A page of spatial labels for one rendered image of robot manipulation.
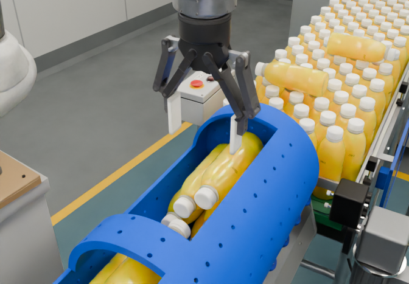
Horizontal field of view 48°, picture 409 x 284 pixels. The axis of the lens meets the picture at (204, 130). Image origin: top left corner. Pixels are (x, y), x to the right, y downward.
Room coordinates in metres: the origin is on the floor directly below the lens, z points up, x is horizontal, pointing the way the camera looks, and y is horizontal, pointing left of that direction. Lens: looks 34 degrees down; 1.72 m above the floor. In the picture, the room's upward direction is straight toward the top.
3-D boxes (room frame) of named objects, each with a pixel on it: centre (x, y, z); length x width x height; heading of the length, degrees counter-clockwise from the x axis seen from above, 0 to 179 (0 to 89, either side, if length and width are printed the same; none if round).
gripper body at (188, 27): (0.62, 0.00, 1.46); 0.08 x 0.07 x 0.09; 61
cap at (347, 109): (1.04, -0.38, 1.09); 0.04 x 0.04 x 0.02
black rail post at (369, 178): (0.97, -0.45, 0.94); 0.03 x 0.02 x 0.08; 151
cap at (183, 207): (0.65, 0.04, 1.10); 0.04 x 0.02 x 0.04; 60
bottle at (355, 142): (0.97, -0.38, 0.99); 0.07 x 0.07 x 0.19
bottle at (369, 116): (1.08, -0.45, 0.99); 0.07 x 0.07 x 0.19
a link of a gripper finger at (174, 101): (0.65, 0.05, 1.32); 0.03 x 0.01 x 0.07; 151
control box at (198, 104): (1.21, 0.00, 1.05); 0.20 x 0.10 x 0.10; 151
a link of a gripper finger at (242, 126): (0.58, -0.07, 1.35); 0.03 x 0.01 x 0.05; 61
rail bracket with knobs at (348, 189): (0.83, -0.35, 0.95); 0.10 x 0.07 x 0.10; 61
